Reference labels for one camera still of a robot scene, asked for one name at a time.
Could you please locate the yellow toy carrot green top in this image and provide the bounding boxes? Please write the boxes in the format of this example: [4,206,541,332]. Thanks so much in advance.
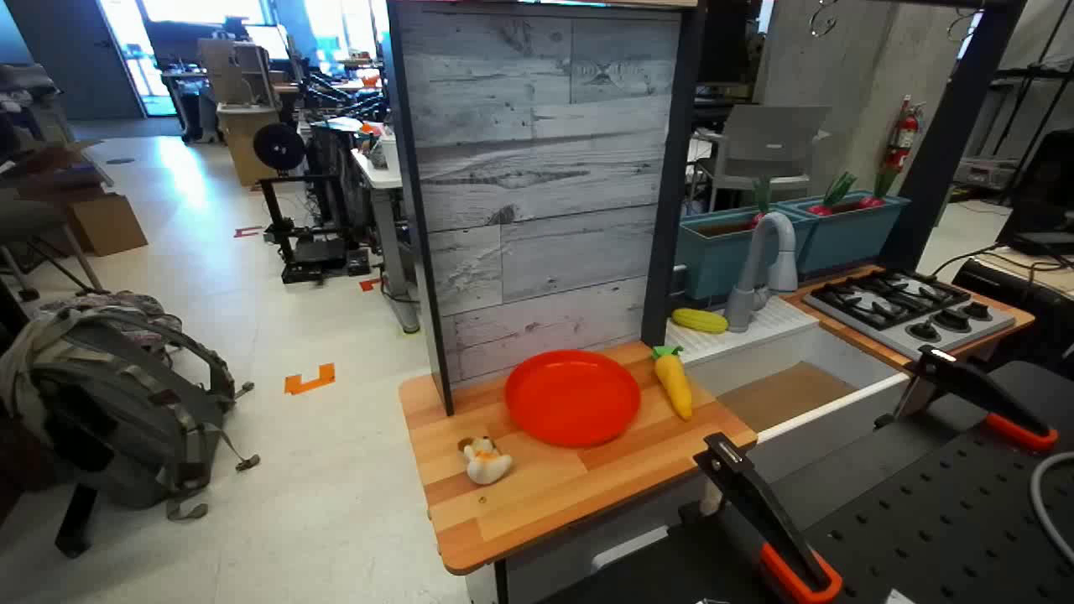
[649,342,698,424]

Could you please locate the red round plate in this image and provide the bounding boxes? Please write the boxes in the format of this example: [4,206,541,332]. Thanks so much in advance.
[501,345,643,451]

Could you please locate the small white orange plush toy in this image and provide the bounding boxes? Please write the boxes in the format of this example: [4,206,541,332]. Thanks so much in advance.
[457,433,515,485]

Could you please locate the white toy sink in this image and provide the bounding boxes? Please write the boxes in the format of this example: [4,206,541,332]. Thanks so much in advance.
[665,294,916,489]

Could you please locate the grey toy faucet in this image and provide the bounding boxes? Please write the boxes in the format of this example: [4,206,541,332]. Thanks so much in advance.
[723,209,802,337]

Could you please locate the red toy radish green leaves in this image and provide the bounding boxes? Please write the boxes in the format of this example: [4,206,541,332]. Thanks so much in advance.
[817,167,862,217]

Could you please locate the toy stove top black grates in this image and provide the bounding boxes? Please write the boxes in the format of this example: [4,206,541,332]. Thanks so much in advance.
[802,264,1019,349]

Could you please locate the grey wood-print backdrop panel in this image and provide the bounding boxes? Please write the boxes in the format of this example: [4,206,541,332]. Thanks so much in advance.
[399,2,683,390]

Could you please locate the grey metal table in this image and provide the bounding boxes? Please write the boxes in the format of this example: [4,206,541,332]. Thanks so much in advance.
[350,122,423,337]

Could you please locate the teal planter bin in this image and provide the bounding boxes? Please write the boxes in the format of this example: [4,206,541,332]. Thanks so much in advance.
[776,194,911,282]
[675,206,784,301]

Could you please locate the wooden cutting board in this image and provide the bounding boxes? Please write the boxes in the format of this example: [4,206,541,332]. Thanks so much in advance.
[397,339,761,577]

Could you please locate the black equipment stand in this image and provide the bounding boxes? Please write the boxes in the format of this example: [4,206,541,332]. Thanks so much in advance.
[252,111,372,284]

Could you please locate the grey plastic chair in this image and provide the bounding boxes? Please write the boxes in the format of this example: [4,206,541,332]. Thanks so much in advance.
[705,100,832,216]

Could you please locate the red fire extinguisher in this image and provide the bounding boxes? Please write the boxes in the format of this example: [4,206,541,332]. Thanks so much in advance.
[871,93,927,201]

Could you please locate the grey backpack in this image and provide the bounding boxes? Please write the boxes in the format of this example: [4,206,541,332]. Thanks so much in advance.
[0,288,262,525]

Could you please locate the brown cardboard box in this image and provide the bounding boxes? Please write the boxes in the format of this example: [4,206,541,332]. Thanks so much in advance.
[60,189,152,260]

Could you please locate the black frame post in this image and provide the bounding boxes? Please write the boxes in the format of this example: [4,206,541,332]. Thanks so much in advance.
[381,0,457,417]
[637,0,712,349]

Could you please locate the black diagonal frame beam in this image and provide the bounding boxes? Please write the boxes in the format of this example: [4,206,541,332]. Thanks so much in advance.
[881,0,1026,273]

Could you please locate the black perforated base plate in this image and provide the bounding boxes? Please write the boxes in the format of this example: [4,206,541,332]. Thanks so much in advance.
[532,357,1074,604]

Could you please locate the grey cable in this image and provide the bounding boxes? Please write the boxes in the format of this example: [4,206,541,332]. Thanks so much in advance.
[1026,451,1074,563]

